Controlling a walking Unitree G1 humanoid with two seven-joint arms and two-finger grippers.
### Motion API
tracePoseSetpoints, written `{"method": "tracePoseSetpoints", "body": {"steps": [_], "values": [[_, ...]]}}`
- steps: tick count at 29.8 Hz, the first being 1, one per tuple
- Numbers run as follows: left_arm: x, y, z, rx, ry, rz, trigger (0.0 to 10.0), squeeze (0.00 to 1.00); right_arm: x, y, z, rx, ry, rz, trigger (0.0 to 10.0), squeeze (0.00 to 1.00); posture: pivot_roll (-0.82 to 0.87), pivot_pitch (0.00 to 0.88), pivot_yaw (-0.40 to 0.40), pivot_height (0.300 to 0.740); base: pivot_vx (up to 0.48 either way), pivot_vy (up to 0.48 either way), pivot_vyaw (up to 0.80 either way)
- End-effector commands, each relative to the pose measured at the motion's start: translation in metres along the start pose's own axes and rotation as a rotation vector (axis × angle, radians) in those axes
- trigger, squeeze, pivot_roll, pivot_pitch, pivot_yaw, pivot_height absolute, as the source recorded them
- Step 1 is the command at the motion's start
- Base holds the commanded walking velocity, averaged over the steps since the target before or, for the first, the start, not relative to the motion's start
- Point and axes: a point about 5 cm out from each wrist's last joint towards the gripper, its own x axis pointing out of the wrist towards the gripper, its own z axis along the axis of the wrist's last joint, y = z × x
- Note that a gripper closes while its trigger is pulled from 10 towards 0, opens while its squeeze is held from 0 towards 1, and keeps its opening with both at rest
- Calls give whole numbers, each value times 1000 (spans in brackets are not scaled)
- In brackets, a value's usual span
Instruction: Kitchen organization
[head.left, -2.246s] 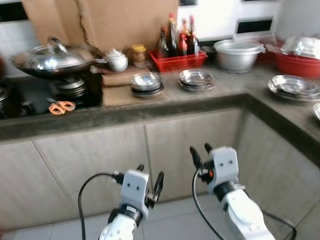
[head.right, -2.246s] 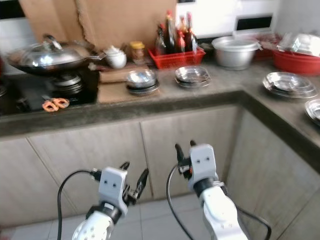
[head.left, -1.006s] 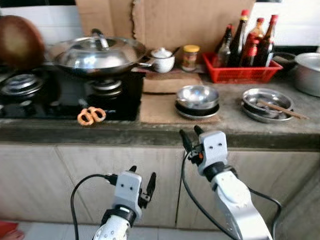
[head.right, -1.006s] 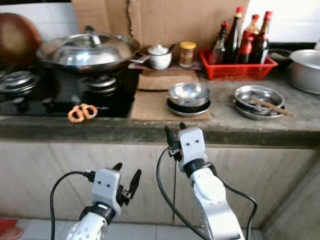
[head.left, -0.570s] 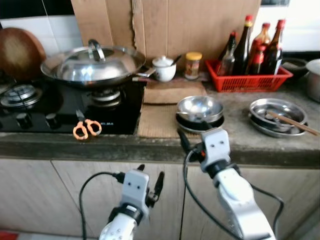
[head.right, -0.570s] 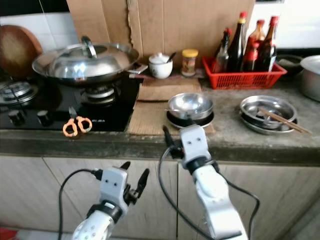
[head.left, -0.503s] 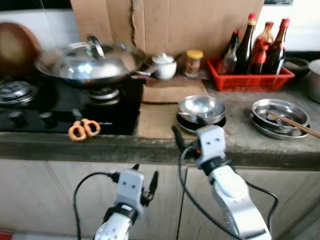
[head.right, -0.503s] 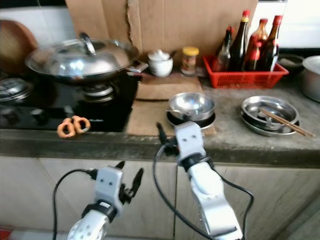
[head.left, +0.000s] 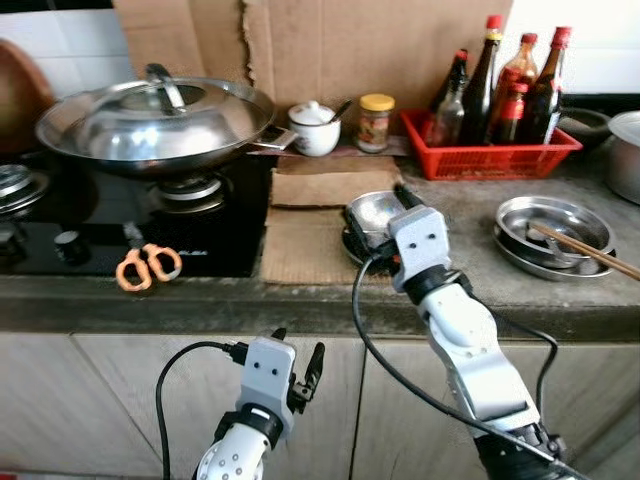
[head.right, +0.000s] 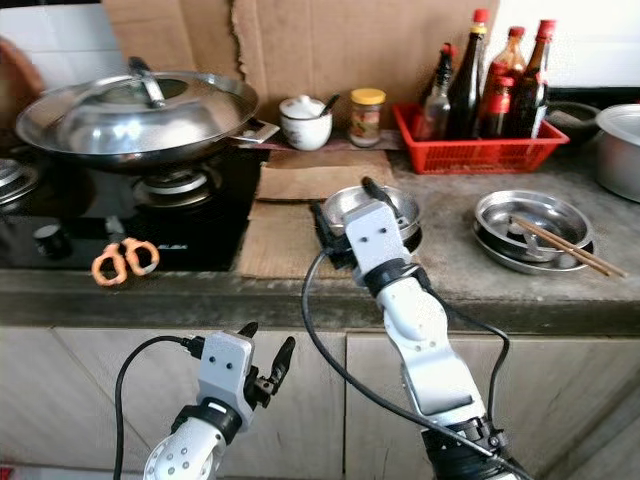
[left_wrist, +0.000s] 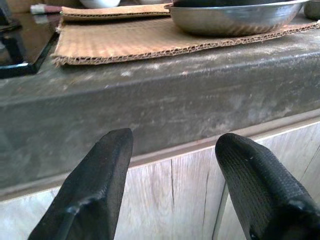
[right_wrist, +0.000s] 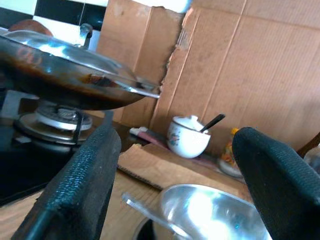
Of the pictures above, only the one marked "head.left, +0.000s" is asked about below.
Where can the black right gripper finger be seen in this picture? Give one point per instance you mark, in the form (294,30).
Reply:
(408,196)
(358,230)

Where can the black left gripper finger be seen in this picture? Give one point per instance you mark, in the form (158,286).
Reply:
(279,334)
(315,362)

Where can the small stainless steel bowl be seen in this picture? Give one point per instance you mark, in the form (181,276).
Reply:
(375,212)

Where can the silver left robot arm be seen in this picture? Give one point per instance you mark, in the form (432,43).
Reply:
(235,458)

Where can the flat brown cardboard piece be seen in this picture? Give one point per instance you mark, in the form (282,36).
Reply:
(300,250)
(320,185)

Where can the glass jar yellow lid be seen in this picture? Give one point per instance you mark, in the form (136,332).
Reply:
(376,125)

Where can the red slotted plastic basket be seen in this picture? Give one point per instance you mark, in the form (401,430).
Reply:
(480,162)

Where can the clear glass bottle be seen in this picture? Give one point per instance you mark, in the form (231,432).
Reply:
(447,125)

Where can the white ceramic condiment jar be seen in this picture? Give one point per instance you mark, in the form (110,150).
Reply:
(315,135)

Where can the small condiment spoon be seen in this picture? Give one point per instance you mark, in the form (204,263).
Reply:
(343,107)

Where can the tall dark bottle yellow collar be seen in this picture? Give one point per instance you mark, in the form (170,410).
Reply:
(482,90)

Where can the shallow stainless steel plate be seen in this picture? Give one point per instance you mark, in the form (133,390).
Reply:
(520,262)
(560,215)

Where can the small bottle red label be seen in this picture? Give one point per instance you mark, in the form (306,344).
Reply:
(512,115)

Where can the large brown cardboard sheet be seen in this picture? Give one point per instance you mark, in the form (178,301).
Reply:
(350,50)

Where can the amber bottle red cap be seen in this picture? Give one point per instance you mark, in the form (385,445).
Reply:
(515,72)

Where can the dark bottle red cap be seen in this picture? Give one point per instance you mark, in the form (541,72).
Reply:
(545,105)

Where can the metal stove burner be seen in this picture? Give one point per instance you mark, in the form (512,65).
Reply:
(190,192)

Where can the pale wood cabinet door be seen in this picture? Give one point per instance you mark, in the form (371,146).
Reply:
(120,400)
(35,400)
(580,370)

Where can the dark ceramic bowl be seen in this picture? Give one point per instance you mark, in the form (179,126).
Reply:
(585,125)

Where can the domed steel wok lid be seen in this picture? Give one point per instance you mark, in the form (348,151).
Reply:
(190,120)

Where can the black glass gas stove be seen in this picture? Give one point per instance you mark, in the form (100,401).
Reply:
(100,235)

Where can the large aluminium pot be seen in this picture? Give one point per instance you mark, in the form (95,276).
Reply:
(625,160)

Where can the black stove knob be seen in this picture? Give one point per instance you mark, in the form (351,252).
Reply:
(72,248)

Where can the large steel wok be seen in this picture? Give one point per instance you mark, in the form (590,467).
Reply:
(130,160)

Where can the small brown cardboard sheet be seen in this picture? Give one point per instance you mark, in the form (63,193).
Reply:
(180,35)

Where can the round steel lid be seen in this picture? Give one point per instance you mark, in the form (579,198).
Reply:
(18,188)

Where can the round brown wooden board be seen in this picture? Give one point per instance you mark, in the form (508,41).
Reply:
(20,95)

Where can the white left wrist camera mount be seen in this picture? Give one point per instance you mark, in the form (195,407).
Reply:
(268,375)

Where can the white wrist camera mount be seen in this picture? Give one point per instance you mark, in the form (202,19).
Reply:
(268,375)
(420,245)

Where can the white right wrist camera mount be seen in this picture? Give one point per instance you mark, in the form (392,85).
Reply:
(420,245)

